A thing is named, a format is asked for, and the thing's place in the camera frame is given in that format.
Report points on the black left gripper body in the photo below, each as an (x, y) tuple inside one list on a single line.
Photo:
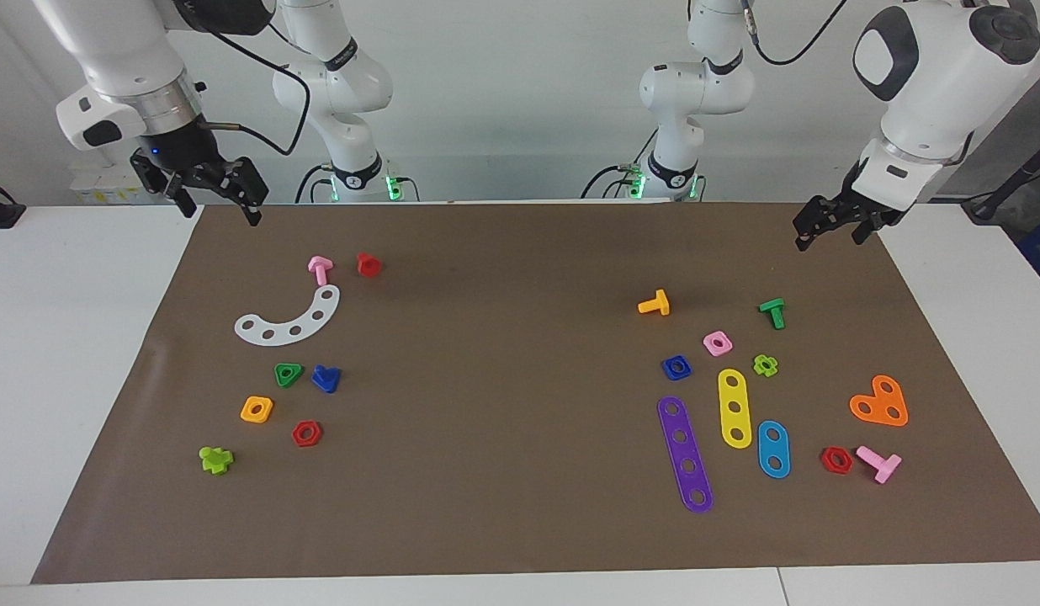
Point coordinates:
[(856, 209)]

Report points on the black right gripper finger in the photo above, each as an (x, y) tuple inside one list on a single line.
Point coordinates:
[(185, 194), (251, 185)]

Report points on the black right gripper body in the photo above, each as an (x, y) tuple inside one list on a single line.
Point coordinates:
[(183, 151)]

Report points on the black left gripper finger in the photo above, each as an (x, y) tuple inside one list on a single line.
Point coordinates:
[(864, 231), (805, 229)]

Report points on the blue square toy nut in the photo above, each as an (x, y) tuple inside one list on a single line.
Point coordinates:
[(667, 370)]

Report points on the blue toy screw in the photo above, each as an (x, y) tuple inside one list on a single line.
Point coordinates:
[(326, 380)]

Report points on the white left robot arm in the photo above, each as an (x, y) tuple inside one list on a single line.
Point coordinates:
[(932, 59)]

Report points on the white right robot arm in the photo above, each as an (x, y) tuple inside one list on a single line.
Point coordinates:
[(124, 50)]

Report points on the pink toy screw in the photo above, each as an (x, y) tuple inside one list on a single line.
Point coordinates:
[(886, 467), (320, 269)]

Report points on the lime flower toy nut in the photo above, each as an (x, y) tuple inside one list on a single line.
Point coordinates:
[(759, 360)]

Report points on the red toy screw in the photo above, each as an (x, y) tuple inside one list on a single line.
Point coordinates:
[(368, 266)]

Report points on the pink square toy nut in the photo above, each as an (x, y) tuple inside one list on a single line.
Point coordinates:
[(710, 348)]

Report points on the orange toy screw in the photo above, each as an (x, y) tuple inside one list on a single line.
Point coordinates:
[(659, 305)]

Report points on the green triangle toy nut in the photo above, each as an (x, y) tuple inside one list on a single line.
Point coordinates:
[(283, 381)]

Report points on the orange square toy nut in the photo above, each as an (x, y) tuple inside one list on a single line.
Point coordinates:
[(246, 416)]

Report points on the red hexagon toy nut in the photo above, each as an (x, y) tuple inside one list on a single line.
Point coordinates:
[(296, 434), (826, 461)]

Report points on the lime green toy screw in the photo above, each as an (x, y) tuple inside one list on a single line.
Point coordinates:
[(215, 460)]

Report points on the white background box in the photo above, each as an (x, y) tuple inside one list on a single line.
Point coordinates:
[(99, 189)]

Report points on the white curved hole strip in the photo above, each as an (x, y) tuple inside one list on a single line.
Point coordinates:
[(282, 334)]

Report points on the black stand pole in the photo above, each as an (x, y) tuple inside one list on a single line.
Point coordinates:
[(1012, 181)]

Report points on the orange heart hole plate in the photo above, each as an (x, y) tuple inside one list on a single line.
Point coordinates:
[(880, 402)]

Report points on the yellow three-hole strip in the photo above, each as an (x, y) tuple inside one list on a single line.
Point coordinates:
[(733, 395)]

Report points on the blue two-hole strip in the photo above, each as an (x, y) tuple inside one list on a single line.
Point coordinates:
[(773, 449)]

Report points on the purple four-hole strip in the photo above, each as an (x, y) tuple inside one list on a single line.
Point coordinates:
[(676, 423)]

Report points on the brown table mat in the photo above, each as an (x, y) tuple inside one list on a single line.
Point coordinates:
[(486, 488)]

